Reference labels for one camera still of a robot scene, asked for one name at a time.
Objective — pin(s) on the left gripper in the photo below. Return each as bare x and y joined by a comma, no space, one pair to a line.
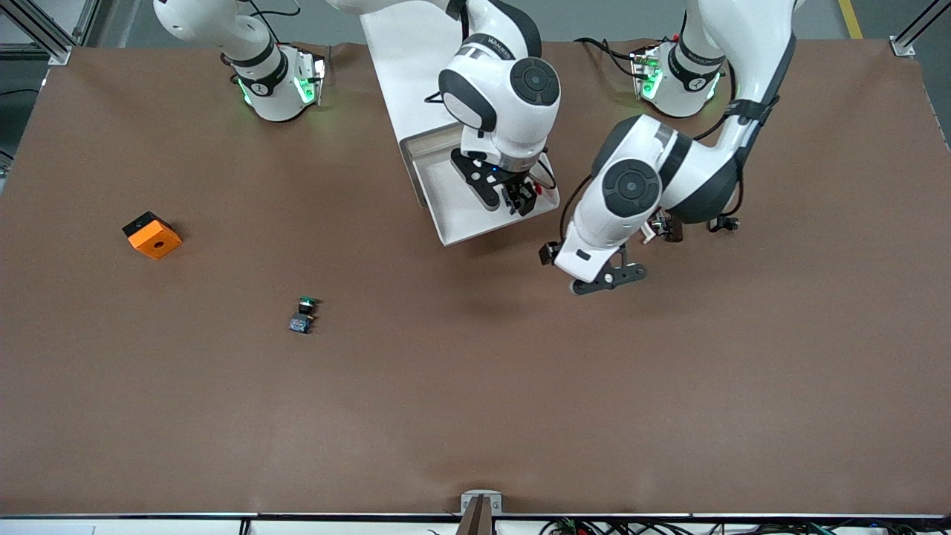
672,227

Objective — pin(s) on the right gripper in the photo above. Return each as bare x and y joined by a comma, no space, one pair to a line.
515,182

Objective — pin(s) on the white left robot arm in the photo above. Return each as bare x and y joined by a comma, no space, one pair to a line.
631,186

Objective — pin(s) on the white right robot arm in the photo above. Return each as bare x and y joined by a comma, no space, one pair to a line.
513,89

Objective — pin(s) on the green push button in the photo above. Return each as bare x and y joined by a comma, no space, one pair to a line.
301,323

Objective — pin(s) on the brown table mat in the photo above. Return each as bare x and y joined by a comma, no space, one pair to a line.
475,371

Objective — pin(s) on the small black clip component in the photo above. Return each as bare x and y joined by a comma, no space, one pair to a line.
732,223

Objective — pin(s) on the orange black square box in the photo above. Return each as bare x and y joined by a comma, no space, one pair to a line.
156,241

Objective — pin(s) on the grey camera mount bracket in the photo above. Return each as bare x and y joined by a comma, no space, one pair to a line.
469,501

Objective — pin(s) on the aluminium frame profile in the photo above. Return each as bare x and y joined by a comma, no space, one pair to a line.
903,46
56,50

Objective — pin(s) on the white table edge rail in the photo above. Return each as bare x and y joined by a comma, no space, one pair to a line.
148,526

